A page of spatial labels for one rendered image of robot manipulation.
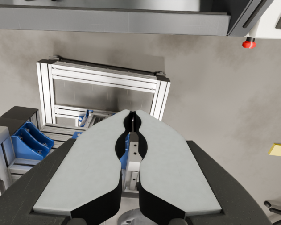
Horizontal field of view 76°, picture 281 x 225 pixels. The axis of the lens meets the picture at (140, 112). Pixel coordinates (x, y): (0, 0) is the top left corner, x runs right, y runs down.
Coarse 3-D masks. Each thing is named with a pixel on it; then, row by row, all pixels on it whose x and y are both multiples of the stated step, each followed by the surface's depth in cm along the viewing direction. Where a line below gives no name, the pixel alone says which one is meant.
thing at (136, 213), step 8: (136, 208) 50; (120, 216) 52; (128, 216) 49; (136, 216) 48; (144, 216) 48; (120, 224) 49; (128, 224) 49; (136, 224) 47; (144, 224) 47; (152, 224) 47
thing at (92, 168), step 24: (120, 120) 11; (96, 144) 9; (120, 144) 10; (72, 168) 7; (96, 168) 7; (120, 168) 8; (48, 192) 6; (72, 192) 6; (96, 192) 6; (120, 192) 8; (72, 216) 6; (96, 216) 7
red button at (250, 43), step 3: (246, 39) 52; (249, 39) 52; (252, 39) 51; (243, 42) 53; (246, 42) 52; (249, 42) 52; (252, 42) 51; (243, 45) 53; (246, 45) 52; (249, 45) 51; (252, 45) 51; (255, 45) 52
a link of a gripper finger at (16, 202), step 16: (64, 144) 9; (48, 160) 8; (32, 176) 7; (48, 176) 7; (16, 192) 6; (32, 192) 6; (0, 208) 6; (16, 208) 6; (32, 208) 6; (0, 224) 5; (16, 224) 5; (32, 224) 5; (48, 224) 5; (64, 224) 6
